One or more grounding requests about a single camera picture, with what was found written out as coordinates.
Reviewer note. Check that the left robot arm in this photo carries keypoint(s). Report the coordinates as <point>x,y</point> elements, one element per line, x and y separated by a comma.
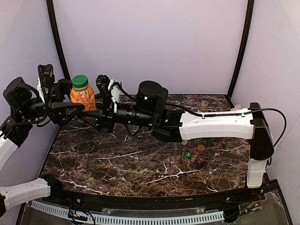
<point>29,107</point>

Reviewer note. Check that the large yellow tea bottle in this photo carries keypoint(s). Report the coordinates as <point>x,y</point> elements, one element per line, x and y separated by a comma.
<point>236,108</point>

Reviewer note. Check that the black frame post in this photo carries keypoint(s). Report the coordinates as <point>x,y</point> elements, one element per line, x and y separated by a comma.
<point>242,48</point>
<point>57,39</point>

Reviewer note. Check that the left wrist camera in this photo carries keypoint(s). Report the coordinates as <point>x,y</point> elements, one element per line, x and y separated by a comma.
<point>45,81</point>

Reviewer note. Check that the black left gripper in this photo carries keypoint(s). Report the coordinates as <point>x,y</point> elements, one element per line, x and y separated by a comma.
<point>51,101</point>

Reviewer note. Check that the orange juice bottle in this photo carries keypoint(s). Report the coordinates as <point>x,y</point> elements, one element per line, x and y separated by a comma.
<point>85,96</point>

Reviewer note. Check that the gold brown bottle cap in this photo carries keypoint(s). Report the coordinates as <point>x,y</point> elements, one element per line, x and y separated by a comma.
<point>201,148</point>

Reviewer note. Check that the black front rail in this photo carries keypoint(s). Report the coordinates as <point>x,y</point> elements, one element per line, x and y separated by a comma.
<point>226,200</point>

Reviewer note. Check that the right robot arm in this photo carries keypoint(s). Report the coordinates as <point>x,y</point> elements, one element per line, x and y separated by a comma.
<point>149,110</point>

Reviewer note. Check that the green bottle cap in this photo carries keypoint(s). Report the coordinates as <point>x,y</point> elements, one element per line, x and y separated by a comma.
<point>188,155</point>

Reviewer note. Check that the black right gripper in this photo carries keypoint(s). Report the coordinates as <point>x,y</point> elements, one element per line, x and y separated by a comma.
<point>106,112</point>

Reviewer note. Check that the left black frame post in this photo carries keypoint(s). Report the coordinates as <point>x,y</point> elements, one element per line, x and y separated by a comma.
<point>57,39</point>

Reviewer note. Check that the brown coffee glass bottle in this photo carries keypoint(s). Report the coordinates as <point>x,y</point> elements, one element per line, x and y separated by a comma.
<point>203,106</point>

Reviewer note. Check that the right black frame post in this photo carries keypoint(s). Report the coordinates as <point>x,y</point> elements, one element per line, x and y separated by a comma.
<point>242,48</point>

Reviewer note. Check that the cream white bottle cap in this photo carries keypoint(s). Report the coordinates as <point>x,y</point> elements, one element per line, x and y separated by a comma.
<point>184,142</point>

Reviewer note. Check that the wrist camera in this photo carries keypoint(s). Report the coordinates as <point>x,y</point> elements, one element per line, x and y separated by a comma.
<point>45,81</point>
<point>110,88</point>

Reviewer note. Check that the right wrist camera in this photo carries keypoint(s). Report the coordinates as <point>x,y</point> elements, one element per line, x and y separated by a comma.
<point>110,88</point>

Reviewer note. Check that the large dark green cap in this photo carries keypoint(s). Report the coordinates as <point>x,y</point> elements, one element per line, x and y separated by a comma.
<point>80,81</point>

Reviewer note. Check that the white slotted cable duct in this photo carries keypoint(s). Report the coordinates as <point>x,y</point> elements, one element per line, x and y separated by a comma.
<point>191,216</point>

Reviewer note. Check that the green plastic bottle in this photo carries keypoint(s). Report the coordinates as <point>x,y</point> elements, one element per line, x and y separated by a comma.
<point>208,140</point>

